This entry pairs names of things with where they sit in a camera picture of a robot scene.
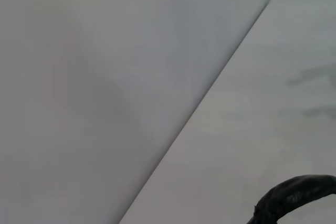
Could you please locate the black round teapot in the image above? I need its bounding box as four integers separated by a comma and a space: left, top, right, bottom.
248, 174, 336, 224

